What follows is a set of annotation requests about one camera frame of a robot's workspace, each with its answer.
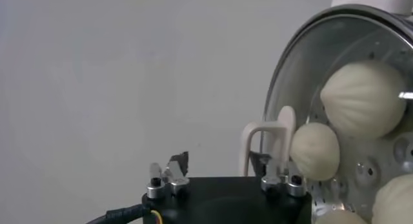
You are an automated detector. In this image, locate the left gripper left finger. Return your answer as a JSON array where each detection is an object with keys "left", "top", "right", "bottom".
[{"left": 146, "top": 151, "right": 192, "bottom": 199}]

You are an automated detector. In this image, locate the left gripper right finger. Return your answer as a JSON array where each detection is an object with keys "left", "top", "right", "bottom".
[{"left": 250, "top": 150, "right": 308, "bottom": 198}]

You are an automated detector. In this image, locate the cream steamed baozi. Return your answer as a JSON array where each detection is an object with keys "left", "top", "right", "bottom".
[
  {"left": 289, "top": 121, "right": 341, "bottom": 182},
  {"left": 314, "top": 209, "right": 368, "bottom": 224},
  {"left": 319, "top": 61, "right": 407, "bottom": 139},
  {"left": 370, "top": 173, "right": 413, "bottom": 224}
]

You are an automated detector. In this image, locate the glass lid with cream handle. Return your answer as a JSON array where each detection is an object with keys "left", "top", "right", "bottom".
[{"left": 239, "top": 4, "right": 413, "bottom": 224}]

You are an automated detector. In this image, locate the steel perforated steamer basket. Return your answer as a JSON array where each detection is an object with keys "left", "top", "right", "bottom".
[{"left": 263, "top": 5, "right": 413, "bottom": 224}]

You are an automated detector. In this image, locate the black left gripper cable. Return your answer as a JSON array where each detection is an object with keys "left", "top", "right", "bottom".
[{"left": 85, "top": 203, "right": 156, "bottom": 224}]

